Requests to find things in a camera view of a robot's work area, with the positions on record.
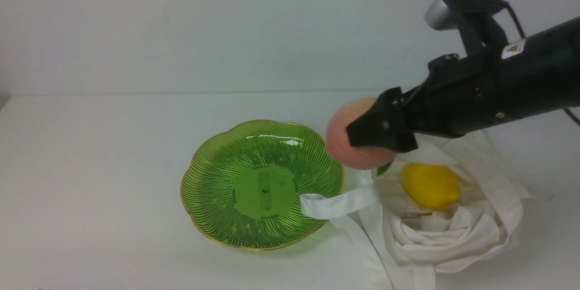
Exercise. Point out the yellow lemon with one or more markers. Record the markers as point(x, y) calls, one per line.
point(430, 186)

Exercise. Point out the green ribbed glass plate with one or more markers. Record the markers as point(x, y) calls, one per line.
point(242, 187)

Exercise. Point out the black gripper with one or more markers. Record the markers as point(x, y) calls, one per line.
point(459, 96)

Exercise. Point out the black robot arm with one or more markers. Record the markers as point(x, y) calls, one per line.
point(542, 76)

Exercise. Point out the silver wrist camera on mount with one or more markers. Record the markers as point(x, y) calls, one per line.
point(473, 19)

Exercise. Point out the white cloth tote bag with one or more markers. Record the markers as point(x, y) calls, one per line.
point(404, 246)

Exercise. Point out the pink peach fruit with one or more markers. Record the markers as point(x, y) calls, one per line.
point(338, 144)

